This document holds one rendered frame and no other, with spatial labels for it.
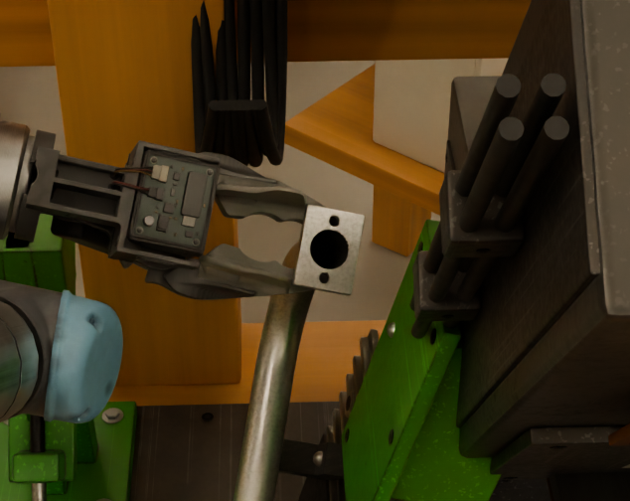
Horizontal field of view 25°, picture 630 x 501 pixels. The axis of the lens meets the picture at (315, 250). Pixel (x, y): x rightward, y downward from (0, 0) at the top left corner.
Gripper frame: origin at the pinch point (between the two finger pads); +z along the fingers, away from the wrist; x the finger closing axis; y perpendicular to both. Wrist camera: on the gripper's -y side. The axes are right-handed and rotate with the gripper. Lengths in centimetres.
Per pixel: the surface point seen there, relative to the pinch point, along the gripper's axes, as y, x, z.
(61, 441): -25.7, -16.7, -12.8
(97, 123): -24.8, 9.7, -15.2
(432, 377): 10.7, -7.5, 6.4
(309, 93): -239, 66, 41
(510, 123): 46.2, 0.3, -3.3
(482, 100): -10.1, 15.5, 12.9
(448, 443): 5.3, -11.3, 9.9
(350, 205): -204, 37, 48
